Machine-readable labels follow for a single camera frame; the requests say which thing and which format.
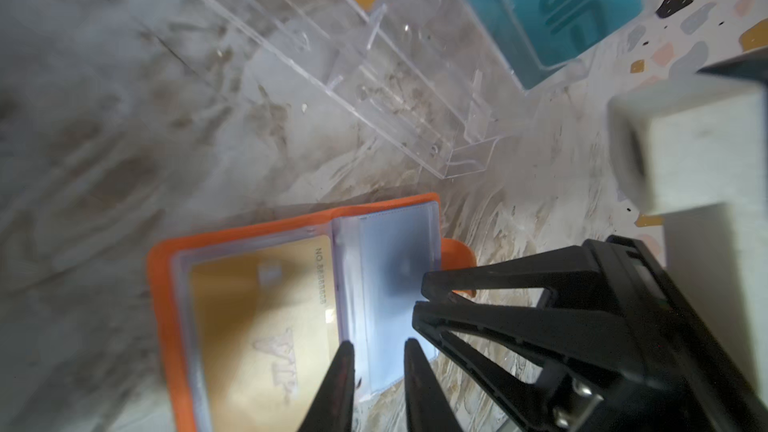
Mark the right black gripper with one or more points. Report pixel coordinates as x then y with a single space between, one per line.
618 347

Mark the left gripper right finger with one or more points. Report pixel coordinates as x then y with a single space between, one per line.
427 408

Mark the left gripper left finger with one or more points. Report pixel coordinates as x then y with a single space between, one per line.
332 407

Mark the orange card holder wallet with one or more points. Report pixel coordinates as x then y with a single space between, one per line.
380 253

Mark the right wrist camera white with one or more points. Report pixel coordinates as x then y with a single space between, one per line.
693 151

